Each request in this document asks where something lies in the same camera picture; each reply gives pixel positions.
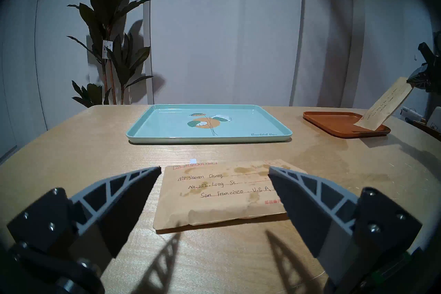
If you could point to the tall green leafy plant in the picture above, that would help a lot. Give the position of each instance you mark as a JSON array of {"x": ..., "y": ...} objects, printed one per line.
[{"x": 100, "y": 4}]

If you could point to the white box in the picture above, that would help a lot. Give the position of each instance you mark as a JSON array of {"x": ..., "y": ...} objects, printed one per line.
[{"x": 411, "y": 114}]

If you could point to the white armchair with wooden frame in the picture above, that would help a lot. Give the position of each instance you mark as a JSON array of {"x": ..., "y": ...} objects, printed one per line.
[{"x": 432, "y": 129}]

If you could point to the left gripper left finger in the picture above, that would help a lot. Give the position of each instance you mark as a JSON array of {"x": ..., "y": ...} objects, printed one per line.
[{"x": 103, "y": 214}]

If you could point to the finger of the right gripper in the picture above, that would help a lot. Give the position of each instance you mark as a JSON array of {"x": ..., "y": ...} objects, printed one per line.
[{"x": 418, "y": 79}]

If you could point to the orange tray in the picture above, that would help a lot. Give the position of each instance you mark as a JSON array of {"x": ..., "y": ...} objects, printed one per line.
[{"x": 330, "y": 122}]

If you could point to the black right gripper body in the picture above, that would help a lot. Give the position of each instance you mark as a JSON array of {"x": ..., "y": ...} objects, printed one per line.
[{"x": 432, "y": 62}]

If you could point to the stained brown envelope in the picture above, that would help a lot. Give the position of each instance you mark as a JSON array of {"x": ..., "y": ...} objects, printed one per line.
[{"x": 213, "y": 197}]

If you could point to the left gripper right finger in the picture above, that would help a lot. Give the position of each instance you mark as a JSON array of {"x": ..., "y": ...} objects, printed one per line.
[{"x": 320, "y": 214}]

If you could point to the teal tray with leaf print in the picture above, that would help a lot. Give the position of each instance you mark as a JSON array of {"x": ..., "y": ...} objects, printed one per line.
[{"x": 165, "y": 124}]

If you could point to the white plant tag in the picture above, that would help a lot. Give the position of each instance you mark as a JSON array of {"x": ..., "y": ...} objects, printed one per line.
[{"x": 108, "y": 49}]

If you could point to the plain brown envelope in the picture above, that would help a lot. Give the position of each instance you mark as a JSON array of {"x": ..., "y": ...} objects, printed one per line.
[{"x": 386, "y": 104}]

